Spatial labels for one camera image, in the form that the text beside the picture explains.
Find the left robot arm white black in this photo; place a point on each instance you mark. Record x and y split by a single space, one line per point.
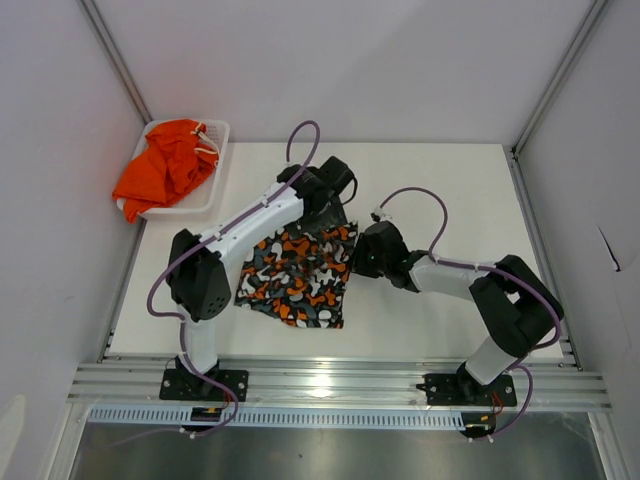
203 267

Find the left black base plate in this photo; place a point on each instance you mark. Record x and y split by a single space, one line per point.
179 384

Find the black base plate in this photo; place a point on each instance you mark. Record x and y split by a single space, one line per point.
448 389
179 384

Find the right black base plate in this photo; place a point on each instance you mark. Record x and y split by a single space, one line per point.
448 389

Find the white plastic basket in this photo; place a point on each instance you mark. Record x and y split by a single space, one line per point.
201 200

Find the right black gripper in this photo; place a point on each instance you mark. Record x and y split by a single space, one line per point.
359 260

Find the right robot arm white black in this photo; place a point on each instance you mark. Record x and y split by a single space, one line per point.
517 309

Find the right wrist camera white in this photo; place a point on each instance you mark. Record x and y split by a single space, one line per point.
378 215

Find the camouflage orange black shorts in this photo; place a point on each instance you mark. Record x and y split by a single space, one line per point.
299 274

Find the slotted cable duct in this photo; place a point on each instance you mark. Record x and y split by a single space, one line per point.
414 419

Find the aluminium mounting rail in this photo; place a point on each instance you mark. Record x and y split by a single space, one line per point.
324 382

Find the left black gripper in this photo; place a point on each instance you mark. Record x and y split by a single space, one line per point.
334 216

